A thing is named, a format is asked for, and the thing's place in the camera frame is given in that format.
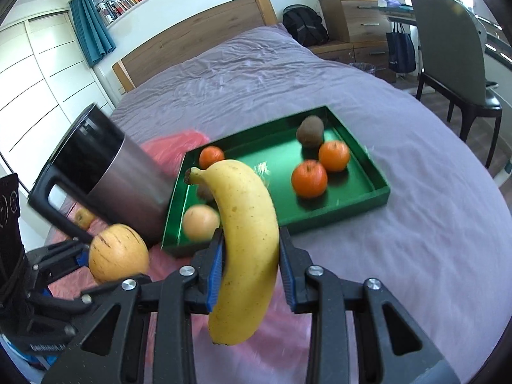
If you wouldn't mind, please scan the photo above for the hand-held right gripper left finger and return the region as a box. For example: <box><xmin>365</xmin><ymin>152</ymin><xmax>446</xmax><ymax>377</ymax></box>
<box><xmin>42</xmin><ymin>227</ymin><xmax>225</xmax><ymax>384</ymax></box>

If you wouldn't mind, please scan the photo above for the wooden drawer cabinet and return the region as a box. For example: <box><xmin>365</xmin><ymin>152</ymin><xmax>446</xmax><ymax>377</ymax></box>
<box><xmin>319</xmin><ymin>0</ymin><xmax>395</xmax><ymax>44</ymax></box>

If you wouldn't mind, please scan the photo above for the clear waste bin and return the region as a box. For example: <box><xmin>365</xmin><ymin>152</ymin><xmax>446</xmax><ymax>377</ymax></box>
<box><xmin>348</xmin><ymin>61</ymin><xmax>377</xmax><ymax>76</ymax></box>

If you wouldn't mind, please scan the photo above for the stainless steel electric kettle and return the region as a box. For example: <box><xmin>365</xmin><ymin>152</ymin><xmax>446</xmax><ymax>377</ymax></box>
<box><xmin>27</xmin><ymin>103</ymin><xmax>177</xmax><ymax>249</ymax></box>

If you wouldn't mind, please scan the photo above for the white wardrobe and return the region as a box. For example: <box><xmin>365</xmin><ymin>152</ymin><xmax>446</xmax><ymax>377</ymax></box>
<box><xmin>0</xmin><ymin>11</ymin><xmax>116</xmax><ymax>193</ymax></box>

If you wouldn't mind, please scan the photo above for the grey desk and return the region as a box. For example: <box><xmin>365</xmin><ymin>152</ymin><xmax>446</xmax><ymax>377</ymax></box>
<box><xmin>376</xmin><ymin>2</ymin><xmax>512</xmax><ymax>65</ymax></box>

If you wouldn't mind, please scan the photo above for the brown kiwi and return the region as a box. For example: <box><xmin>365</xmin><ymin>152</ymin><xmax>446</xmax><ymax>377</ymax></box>
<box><xmin>296</xmin><ymin>115</ymin><xmax>325</xmax><ymax>148</ymax></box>

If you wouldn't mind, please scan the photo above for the black backpack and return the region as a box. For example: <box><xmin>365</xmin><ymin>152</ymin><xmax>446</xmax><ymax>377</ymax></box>
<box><xmin>282</xmin><ymin>5</ymin><xmax>330</xmax><ymax>47</ymax></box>

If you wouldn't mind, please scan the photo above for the teal curtain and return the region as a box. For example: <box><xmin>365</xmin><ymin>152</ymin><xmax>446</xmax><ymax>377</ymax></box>
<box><xmin>69</xmin><ymin>0</ymin><xmax>117</xmax><ymax>68</ymax></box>

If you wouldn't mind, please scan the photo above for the wooden headboard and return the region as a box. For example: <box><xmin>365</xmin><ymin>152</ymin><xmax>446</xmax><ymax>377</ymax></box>
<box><xmin>111</xmin><ymin>0</ymin><xmax>278</xmax><ymax>92</ymax></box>

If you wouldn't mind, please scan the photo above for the striped yellow pepino melon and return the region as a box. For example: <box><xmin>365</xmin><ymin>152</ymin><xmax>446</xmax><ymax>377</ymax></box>
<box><xmin>88</xmin><ymin>224</ymin><xmax>150</xmax><ymax>284</ymax></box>

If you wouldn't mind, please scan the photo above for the bed with purple sheet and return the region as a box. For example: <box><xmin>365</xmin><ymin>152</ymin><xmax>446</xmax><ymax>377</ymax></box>
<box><xmin>44</xmin><ymin>24</ymin><xmax>512</xmax><ymax>384</ymax></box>

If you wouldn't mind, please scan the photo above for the red-green apple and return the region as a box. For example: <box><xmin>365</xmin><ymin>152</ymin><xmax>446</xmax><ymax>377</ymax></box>
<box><xmin>74</xmin><ymin>208</ymin><xmax>97</xmax><ymax>230</ymax></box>

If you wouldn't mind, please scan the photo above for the grey chair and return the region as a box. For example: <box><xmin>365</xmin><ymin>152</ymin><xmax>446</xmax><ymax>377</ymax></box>
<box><xmin>411</xmin><ymin>0</ymin><xmax>502</xmax><ymax>169</ymax></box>

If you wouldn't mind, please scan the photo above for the yellow banana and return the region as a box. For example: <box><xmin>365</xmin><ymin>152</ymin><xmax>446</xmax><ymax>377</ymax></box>
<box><xmin>184</xmin><ymin>159</ymin><xmax>281</xmax><ymax>345</ymax></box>

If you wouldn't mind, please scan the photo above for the green tray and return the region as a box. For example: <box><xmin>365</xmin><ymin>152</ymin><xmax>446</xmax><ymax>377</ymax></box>
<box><xmin>161</xmin><ymin>106</ymin><xmax>390</xmax><ymax>257</ymax></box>

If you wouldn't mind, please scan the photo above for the dark blue tote bag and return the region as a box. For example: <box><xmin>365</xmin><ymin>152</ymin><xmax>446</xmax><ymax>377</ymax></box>
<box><xmin>386</xmin><ymin>22</ymin><xmax>417</xmax><ymax>75</ymax></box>

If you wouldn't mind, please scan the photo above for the orange mandarin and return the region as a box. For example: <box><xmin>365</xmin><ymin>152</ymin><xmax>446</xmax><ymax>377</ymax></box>
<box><xmin>199</xmin><ymin>146</ymin><xmax>226</xmax><ymax>170</ymax></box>
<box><xmin>291</xmin><ymin>159</ymin><xmax>329</xmax><ymax>199</ymax></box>
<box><xmin>318</xmin><ymin>140</ymin><xmax>351</xmax><ymax>173</ymax></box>

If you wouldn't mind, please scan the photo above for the small yellow round pear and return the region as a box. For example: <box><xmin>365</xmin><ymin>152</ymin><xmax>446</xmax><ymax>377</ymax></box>
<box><xmin>183</xmin><ymin>204</ymin><xmax>220</xmax><ymax>243</ymax></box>

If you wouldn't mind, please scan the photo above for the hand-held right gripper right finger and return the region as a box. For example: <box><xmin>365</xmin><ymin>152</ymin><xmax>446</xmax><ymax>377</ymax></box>
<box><xmin>279</xmin><ymin>227</ymin><xmax>460</xmax><ymax>384</ymax></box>

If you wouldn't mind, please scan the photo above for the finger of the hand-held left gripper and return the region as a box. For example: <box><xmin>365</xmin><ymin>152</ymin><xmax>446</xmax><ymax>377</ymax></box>
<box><xmin>26</xmin><ymin>238</ymin><xmax>91</xmax><ymax>284</ymax></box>
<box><xmin>36</xmin><ymin>284</ymin><xmax>116</xmax><ymax>313</ymax></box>

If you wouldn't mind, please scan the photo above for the pink plastic sheet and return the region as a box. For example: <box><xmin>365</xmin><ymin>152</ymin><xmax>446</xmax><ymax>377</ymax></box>
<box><xmin>44</xmin><ymin>128</ymin><xmax>316</xmax><ymax>384</ymax></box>

